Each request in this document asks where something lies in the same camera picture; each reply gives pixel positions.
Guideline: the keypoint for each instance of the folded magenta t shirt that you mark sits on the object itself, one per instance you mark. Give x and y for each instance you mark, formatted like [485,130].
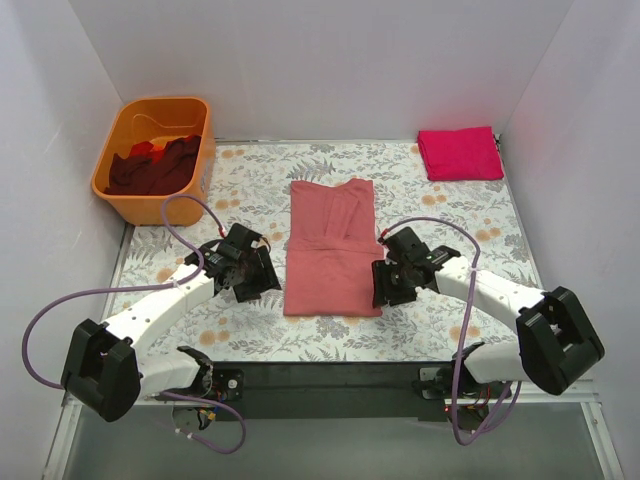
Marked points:
[468,154]

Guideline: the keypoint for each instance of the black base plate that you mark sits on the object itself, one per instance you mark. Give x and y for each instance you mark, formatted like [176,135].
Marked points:
[332,390]

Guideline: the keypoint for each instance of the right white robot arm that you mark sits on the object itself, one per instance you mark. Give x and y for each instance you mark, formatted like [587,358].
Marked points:
[555,343]

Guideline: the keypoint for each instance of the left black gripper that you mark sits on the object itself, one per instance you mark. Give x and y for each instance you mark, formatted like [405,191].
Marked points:
[257,273]

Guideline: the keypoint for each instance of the orange plastic laundry basket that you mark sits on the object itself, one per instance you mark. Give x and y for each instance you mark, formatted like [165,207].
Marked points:
[157,120]

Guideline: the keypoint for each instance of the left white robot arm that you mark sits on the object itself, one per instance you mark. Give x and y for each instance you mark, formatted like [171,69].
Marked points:
[108,366]

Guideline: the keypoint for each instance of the floral patterned table mat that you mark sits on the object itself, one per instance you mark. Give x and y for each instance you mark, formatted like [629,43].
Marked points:
[250,185]

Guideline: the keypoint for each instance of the dark red clothes in basket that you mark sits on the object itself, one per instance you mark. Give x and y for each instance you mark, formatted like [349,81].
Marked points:
[150,170]

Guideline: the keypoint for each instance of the salmon pink polo shirt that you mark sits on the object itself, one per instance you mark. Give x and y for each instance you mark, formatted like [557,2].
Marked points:
[330,251]

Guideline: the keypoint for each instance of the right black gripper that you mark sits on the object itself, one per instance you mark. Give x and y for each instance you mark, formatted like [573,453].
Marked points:
[388,282]

